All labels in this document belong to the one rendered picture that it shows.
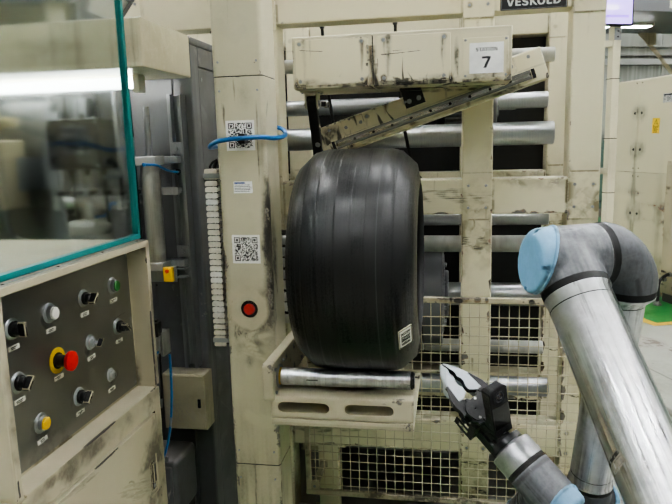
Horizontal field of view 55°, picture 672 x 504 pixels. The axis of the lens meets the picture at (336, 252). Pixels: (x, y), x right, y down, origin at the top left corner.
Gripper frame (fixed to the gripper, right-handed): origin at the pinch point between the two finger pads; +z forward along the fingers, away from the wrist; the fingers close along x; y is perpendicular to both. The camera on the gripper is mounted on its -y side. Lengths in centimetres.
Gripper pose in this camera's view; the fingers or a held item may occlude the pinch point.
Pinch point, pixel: (445, 367)
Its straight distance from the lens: 143.4
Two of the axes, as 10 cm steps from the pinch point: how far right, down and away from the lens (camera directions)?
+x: 8.2, -4.3, 3.8
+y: -0.4, 6.2, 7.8
